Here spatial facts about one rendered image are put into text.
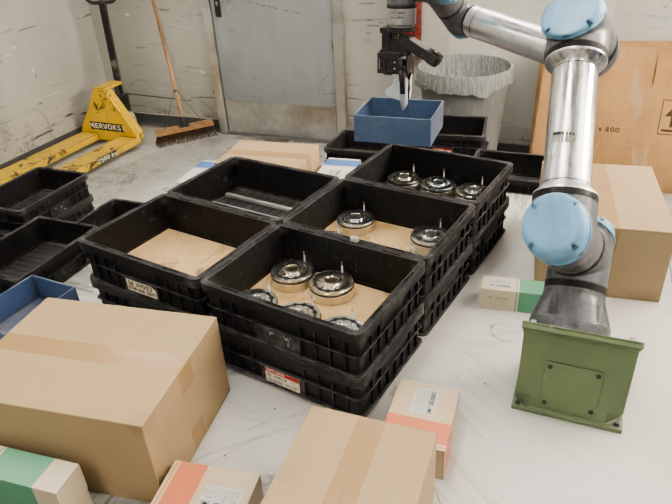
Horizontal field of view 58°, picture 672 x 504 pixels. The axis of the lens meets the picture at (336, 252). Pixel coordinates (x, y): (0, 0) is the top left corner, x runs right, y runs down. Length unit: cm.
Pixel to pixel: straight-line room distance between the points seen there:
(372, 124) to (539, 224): 60
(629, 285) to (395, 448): 88
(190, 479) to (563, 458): 68
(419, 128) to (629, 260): 61
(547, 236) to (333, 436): 50
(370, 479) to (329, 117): 379
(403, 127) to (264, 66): 321
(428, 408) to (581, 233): 43
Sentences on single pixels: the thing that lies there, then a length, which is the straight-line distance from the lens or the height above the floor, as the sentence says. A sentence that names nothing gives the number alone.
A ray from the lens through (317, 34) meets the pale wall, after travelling 446.
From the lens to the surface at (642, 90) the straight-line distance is 401.
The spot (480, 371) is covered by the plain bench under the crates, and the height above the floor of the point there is 70.
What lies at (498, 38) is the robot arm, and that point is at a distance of 157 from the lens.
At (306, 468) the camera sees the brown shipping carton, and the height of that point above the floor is 86.
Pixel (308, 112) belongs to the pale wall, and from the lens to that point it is 464.
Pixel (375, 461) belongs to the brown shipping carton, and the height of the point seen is 86.
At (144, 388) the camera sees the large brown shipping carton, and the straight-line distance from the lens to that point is 114.
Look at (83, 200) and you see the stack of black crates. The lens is 298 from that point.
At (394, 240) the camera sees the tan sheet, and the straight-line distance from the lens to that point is 162.
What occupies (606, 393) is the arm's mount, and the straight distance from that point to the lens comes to 129.
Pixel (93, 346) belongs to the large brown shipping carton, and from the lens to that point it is 128.
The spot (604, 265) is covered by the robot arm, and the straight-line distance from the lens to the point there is 128.
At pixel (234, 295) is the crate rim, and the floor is 93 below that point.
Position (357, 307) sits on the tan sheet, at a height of 83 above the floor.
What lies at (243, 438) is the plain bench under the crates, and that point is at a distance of 129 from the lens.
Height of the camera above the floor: 163
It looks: 31 degrees down
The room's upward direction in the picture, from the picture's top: 3 degrees counter-clockwise
